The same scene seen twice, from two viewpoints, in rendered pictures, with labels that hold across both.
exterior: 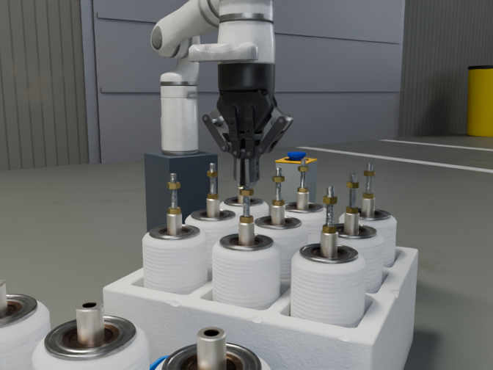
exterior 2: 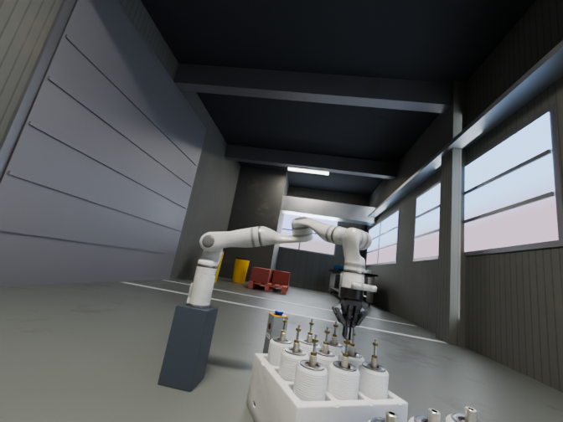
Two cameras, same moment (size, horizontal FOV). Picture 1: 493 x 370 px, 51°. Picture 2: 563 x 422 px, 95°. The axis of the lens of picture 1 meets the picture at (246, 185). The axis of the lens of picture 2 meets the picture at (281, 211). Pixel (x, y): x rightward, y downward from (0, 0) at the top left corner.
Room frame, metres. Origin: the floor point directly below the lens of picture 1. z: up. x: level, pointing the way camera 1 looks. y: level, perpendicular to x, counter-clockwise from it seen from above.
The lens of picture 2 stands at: (0.26, 0.84, 0.52)
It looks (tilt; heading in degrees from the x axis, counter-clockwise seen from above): 12 degrees up; 314
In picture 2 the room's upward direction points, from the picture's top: 9 degrees clockwise
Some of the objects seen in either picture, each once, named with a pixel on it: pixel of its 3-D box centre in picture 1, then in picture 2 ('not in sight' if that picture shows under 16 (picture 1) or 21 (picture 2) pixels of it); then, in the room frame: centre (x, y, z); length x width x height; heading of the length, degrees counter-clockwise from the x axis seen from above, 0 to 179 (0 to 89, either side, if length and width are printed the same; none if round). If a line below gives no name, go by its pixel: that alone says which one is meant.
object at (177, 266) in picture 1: (176, 290); (307, 398); (0.74, 0.11, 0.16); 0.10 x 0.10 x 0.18
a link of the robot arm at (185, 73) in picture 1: (178, 56); (210, 250); (1.32, 0.17, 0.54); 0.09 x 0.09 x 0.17; 38
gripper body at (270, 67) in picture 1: (246, 95); (350, 301); (0.69, 0.00, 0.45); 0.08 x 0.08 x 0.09
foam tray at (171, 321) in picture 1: (276, 317); (318, 403); (0.79, -0.05, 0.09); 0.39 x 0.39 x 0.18; 65
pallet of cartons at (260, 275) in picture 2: not in sight; (271, 279); (4.73, -3.83, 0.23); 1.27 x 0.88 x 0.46; 130
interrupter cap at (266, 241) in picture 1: (246, 242); (344, 366); (0.69, 0.00, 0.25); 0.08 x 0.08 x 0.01
